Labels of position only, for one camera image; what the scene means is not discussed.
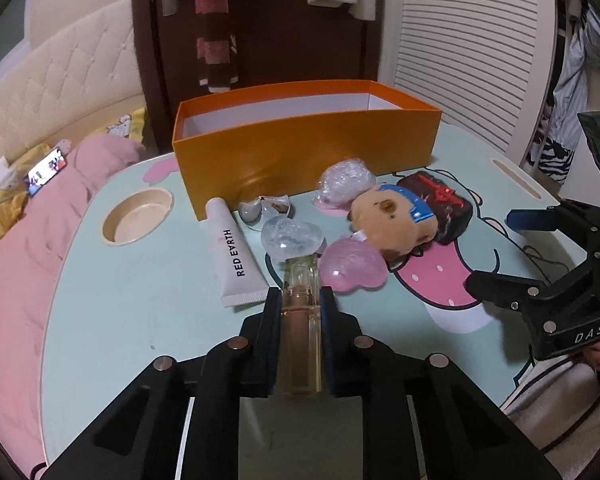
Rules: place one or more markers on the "pink blanket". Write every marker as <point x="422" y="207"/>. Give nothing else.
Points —
<point x="32" y="253"/>

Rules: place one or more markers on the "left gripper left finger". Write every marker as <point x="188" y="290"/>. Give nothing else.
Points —
<point x="180" y="419"/>

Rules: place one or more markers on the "white Red Earth tube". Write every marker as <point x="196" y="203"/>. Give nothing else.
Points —
<point x="241" y="280"/>

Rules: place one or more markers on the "brown bear plush toy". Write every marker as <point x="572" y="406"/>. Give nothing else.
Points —
<point x="393" y="220"/>

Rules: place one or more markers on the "clear crystal heart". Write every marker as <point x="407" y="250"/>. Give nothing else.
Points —
<point x="284" y="238"/>

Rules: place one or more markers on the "dark red wooden door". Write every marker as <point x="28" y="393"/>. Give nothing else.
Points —
<point x="277" y="41"/>

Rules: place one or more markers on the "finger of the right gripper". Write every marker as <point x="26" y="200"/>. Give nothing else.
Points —
<point x="510" y="292"/>
<point x="578" y="221"/>

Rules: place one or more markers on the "white slatted wardrobe door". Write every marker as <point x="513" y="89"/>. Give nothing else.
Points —
<point x="485" y="63"/>

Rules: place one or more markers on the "bubble wrap bundle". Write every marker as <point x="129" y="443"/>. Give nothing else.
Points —
<point x="342" y="183"/>

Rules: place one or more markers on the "person's right hand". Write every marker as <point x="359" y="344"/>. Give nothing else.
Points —
<point x="592" y="356"/>

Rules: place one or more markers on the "pink crystal heart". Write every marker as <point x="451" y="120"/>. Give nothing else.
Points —
<point x="348" y="264"/>

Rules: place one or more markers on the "amber perfume bottle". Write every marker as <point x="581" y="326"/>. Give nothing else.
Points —
<point x="300" y="348"/>

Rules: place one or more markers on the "orange cardboard box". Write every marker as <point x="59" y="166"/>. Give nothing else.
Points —
<point x="278" y="139"/>

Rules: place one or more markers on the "hanging clothes at right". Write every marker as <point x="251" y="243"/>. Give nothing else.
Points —
<point x="559" y="131"/>

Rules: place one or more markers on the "cream tufted headboard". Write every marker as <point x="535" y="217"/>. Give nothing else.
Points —
<point x="84" y="68"/>

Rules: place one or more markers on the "white charger adapter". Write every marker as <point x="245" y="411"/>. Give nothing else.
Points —
<point x="2" y="174"/>

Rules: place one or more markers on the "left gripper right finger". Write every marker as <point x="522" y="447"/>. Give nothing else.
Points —
<point x="421" y="418"/>

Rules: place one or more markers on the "red pink striped scarf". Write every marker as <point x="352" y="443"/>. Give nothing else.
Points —
<point x="216" y="49"/>

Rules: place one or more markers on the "smartphone on bed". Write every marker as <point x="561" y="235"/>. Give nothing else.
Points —
<point x="44" y="171"/>

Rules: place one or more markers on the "silver cone ornament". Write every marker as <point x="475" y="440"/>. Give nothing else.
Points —
<point x="263" y="208"/>

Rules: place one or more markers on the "dark case with red sword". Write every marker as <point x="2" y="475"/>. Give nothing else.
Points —
<point x="452" y="211"/>

